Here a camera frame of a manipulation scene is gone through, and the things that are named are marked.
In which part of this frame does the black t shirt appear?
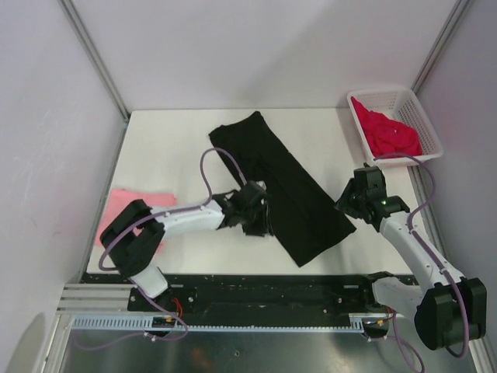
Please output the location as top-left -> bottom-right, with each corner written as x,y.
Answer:
209,111 -> 356,267

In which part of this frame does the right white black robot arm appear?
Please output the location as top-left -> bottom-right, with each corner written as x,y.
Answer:
335,166 -> 487,350

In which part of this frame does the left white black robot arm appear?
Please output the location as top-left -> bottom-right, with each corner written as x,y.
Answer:
99,180 -> 272,311

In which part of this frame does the red crumpled t shirt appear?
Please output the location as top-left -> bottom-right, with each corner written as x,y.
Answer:
351,96 -> 422,158

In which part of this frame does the white plastic basket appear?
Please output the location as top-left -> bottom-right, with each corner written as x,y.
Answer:
347,85 -> 443,169

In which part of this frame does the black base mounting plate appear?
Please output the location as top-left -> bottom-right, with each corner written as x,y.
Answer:
78,273 -> 405,328

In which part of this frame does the pink folded t shirt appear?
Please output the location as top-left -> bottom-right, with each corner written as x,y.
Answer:
95,189 -> 177,251

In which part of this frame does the grey slotted cable duct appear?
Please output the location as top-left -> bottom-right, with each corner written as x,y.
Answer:
71,312 -> 389,334

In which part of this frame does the right aluminium frame post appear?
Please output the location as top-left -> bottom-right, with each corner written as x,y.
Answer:
411,0 -> 474,94

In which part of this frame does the aluminium frame post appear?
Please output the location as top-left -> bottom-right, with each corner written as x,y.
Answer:
411,0 -> 474,94
57,0 -> 130,120

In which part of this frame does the left aluminium frame post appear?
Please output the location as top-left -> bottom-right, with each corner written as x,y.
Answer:
57,0 -> 130,120

